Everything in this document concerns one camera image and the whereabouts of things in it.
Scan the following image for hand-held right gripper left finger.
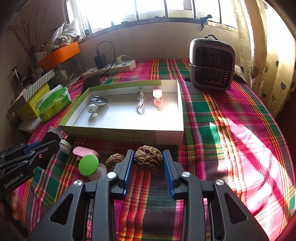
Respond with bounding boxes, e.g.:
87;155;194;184
28;149;135;241

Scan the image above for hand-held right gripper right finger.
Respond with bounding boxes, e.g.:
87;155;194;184
162;149;270;241

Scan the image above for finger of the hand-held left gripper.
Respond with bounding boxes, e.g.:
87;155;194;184
0;141;48;163
0;142;60;183

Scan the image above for brown walnut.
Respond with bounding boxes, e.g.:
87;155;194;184
105;154;126;171
134;145;163;173

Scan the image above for black rectangular device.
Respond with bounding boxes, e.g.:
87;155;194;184
40;126;63;149

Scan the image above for white round jar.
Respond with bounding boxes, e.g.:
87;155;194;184
59;140;72;154

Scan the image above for green cardboard box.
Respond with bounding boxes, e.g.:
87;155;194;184
59;79;185;146

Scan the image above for green-lidded clear jar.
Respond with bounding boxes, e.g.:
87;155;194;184
78;154;107;181

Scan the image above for white cable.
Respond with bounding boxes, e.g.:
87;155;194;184
135;87;146;115

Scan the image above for white mushroom-shaped knob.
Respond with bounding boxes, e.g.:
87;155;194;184
87;104;100;118

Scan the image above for black oval remote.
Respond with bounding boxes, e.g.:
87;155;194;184
90;96;109;107

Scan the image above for pink and white clip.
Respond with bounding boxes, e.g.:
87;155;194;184
152;87;164;107

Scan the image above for yellow box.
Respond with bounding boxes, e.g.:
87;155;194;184
16;83;51;120

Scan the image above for green tissue pack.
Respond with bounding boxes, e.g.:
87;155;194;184
37;87;73;123

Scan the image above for striped box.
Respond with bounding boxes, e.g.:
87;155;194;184
7;70;56;109

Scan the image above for dark blue box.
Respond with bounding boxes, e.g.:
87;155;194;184
48;81;63;92

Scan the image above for glass and metal press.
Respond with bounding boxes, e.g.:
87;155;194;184
9;66;23;93

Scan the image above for plaid blanket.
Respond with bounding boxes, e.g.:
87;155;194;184
17;58;288;241

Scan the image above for glass tank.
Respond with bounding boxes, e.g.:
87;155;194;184
54;57;84;84

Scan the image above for black phone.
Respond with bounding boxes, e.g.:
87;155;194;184
81;76;101;95

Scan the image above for orange box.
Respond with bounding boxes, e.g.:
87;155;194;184
36;42;80;70

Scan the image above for white power strip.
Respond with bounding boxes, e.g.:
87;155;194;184
83;59;136;80

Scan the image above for dried red branches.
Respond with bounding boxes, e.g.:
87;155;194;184
11;5;50;61

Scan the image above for white plug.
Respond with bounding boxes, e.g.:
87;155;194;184
115;55;132;64

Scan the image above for black charger adapter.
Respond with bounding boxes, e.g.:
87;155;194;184
94;53;108;69

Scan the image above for grey space heater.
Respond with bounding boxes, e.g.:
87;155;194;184
188;34;236;92

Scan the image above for clear plastic bags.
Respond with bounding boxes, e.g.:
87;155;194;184
50;19;82;47

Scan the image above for heart-patterned curtain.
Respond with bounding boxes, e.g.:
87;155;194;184
231;0;293;118

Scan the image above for black charger cable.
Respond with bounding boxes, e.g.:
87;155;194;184
96;40;116;77

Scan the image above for black window handle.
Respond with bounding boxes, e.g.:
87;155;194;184
199;14;213;32

